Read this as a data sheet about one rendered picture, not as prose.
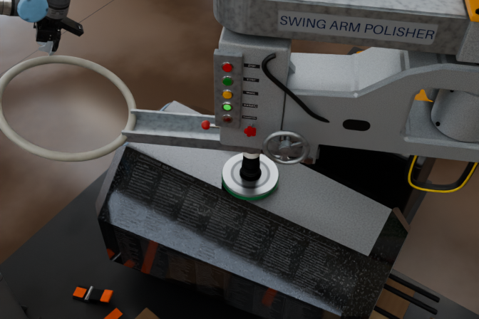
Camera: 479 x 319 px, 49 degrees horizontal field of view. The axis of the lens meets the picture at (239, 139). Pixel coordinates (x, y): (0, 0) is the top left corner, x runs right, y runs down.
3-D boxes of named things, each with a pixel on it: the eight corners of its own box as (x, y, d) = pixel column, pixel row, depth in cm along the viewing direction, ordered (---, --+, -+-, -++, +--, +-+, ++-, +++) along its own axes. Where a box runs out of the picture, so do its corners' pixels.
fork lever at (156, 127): (320, 127, 192) (321, 117, 189) (318, 166, 179) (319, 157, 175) (135, 112, 200) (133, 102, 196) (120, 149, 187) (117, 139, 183)
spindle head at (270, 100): (328, 117, 190) (349, 10, 158) (326, 164, 175) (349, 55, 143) (229, 107, 193) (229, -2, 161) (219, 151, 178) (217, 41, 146)
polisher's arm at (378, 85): (467, 143, 188) (524, 27, 153) (479, 194, 173) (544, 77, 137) (262, 119, 194) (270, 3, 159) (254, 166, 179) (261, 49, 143)
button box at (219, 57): (241, 123, 169) (243, 50, 148) (239, 129, 167) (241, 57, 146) (216, 120, 169) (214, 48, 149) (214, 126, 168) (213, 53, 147)
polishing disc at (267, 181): (225, 199, 194) (225, 197, 193) (219, 156, 208) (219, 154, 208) (282, 194, 196) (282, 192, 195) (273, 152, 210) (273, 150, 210)
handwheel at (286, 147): (308, 147, 177) (313, 114, 166) (306, 169, 170) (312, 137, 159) (264, 142, 178) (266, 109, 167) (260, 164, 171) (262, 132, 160)
